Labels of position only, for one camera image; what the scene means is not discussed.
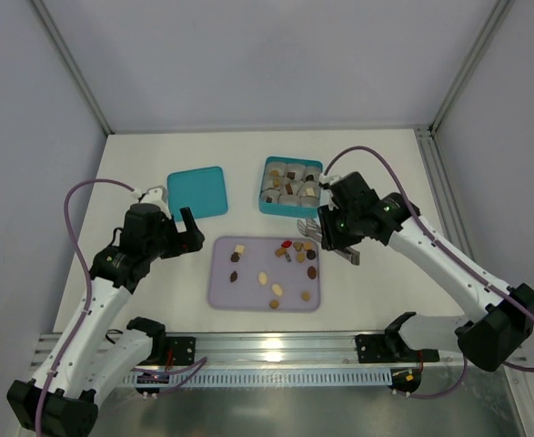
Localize metal tongs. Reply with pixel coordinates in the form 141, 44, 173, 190
297, 218, 360, 266

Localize slotted cable duct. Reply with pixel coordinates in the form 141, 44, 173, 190
121, 367, 392, 390

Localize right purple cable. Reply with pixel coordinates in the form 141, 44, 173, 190
323, 146, 534, 371

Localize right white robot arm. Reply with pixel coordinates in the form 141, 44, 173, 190
317, 172, 534, 371

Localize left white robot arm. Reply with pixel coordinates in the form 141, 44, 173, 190
6, 203, 205, 436

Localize teal box lid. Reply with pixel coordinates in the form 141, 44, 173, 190
166, 166, 228, 219

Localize purple tray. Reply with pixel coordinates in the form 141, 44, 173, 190
207, 236, 321, 312

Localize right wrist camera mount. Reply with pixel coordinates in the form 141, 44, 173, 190
318, 173, 341, 189

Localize brown leaf chocolate right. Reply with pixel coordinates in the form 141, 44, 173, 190
307, 266, 317, 279

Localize white swirl oval chocolate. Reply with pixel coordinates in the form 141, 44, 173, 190
258, 272, 267, 285

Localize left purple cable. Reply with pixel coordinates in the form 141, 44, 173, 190
34, 178, 141, 433

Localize aluminium frame rail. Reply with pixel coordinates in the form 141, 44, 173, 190
29, 330, 522, 371

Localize purple cable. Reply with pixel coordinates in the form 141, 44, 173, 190
323, 146, 534, 371
34, 178, 141, 433

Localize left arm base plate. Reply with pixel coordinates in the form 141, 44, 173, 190
163, 336, 196, 368

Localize teal chocolate box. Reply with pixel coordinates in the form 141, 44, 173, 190
258, 156, 323, 219

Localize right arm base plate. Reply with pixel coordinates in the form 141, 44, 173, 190
355, 333, 393, 364

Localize cream oval chocolate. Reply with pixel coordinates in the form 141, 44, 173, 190
272, 284, 284, 296

